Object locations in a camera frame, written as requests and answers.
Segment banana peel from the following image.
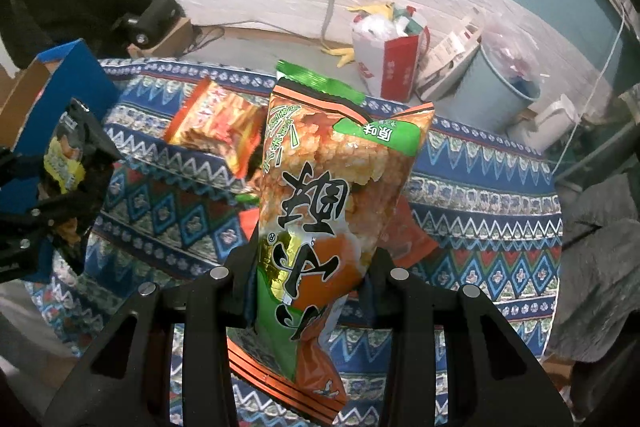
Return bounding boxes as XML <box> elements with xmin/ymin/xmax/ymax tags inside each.
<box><xmin>322</xmin><ymin>43</ymin><xmax>358</xmax><ymax>68</ymax></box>
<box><xmin>348</xmin><ymin>2</ymin><xmax>396</xmax><ymax>20</ymax></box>

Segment black cable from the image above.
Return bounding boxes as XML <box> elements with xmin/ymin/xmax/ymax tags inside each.
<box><xmin>187</xmin><ymin>24</ymin><xmax>223</xmax><ymax>55</ymax></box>

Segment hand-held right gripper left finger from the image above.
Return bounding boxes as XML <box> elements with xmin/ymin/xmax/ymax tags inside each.
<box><xmin>42</xmin><ymin>232</ymin><xmax>261</xmax><ymax>427</ymax></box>

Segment light blue trash bin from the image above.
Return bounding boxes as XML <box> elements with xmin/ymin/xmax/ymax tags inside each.
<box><xmin>452</xmin><ymin>42</ymin><xmax>543</xmax><ymax>140</ymax></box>

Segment red snack packet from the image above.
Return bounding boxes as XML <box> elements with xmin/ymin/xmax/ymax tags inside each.
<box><xmin>389</xmin><ymin>197</ymin><xmax>440</xmax><ymax>269</ymax></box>

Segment clear plastic bin liner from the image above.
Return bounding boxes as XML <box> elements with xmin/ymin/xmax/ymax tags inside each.
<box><xmin>480</xmin><ymin>14</ymin><xmax>548</xmax><ymax>100</ymax></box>

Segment grey cloth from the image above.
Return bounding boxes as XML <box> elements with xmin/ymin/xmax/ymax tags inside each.
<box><xmin>547</xmin><ymin>174</ymin><xmax>640</xmax><ymax>363</ymax></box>

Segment orange noodle snack packet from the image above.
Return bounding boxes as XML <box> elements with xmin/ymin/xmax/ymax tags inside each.
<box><xmin>164</xmin><ymin>76</ymin><xmax>268</xmax><ymax>180</ymax></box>

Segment white electric kettle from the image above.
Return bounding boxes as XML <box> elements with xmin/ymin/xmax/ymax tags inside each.
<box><xmin>507</xmin><ymin>94</ymin><xmax>578</xmax><ymax>155</ymax></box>

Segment orange green rice cracker packet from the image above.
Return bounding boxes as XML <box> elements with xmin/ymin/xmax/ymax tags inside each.
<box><xmin>226</xmin><ymin>59</ymin><xmax>436</xmax><ymax>425</ymax></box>

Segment blue cardboard box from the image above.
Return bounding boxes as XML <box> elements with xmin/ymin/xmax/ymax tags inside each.
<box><xmin>0</xmin><ymin>38</ymin><xmax>121</xmax><ymax>168</ymax></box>

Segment black snack packet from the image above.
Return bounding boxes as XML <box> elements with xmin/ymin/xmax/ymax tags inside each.
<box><xmin>42</xmin><ymin>97</ymin><xmax>121</xmax><ymax>283</ymax></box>

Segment grey plug with cable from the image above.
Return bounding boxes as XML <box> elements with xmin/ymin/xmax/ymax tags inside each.
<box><xmin>320</xmin><ymin>0</ymin><xmax>340</xmax><ymax>50</ymax></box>

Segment small brown cardboard box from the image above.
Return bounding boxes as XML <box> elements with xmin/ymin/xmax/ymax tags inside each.
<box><xmin>127</xmin><ymin>16</ymin><xmax>196</xmax><ymax>60</ymax></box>

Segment white plastic bag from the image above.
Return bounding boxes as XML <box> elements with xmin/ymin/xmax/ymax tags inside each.
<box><xmin>352</xmin><ymin>13</ymin><xmax>401</xmax><ymax>40</ymax></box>

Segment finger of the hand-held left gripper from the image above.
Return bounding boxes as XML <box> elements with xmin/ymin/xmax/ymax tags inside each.
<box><xmin>0</xmin><ymin>149</ymin><xmax>51</xmax><ymax>188</ymax></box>
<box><xmin>0</xmin><ymin>187</ymin><xmax>106</xmax><ymax>253</ymax></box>

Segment flattened white brown carton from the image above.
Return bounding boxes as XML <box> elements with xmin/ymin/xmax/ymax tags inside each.
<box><xmin>415</xmin><ymin>7</ymin><xmax>486</xmax><ymax>102</ymax></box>

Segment white hanging cable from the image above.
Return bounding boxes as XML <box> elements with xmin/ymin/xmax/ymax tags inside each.
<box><xmin>557</xmin><ymin>0</ymin><xmax>631</xmax><ymax>168</ymax></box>

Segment patterned blue blanket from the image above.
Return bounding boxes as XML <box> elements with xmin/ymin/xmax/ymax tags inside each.
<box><xmin>25</xmin><ymin>57</ymin><xmax>563</xmax><ymax>427</ymax></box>

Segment white red paper bag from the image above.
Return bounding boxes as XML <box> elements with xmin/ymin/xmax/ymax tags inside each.
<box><xmin>351</xmin><ymin>14</ymin><xmax>431</xmax><ymax>102</ymax></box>

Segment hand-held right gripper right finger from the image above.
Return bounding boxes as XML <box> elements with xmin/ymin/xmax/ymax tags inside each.
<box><xmin>357</xmin><ymin>247</ymin><xmax>576</xmax><ymax>427</ymax></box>

